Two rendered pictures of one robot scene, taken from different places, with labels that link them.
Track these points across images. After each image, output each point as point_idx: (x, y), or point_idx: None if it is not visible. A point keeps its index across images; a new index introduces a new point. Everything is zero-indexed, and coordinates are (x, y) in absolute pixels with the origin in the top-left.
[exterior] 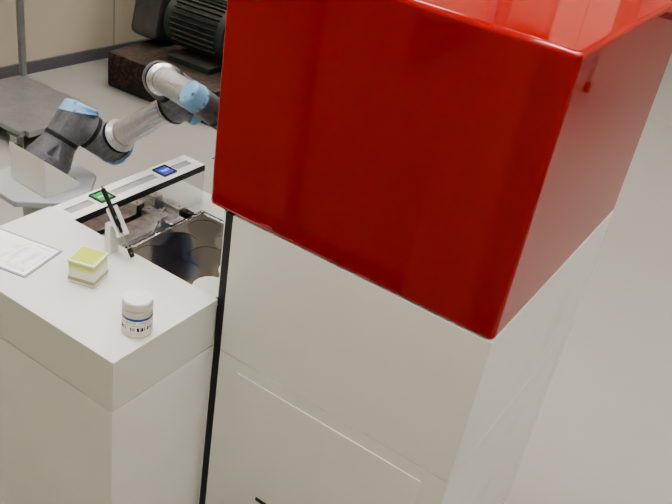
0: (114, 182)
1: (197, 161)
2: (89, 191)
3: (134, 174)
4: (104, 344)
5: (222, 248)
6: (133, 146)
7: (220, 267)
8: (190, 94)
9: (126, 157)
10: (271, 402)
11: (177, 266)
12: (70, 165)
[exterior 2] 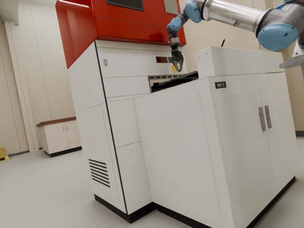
0: (242, 49)
1: (199, 50)
2: (281, 63)
3: (235, 48)
4: None
5: (184, 58)
6: (258, 36)
7: (185, 64)
8: None
9: (263, 45)
10: None
11: None
12: (298, 41)
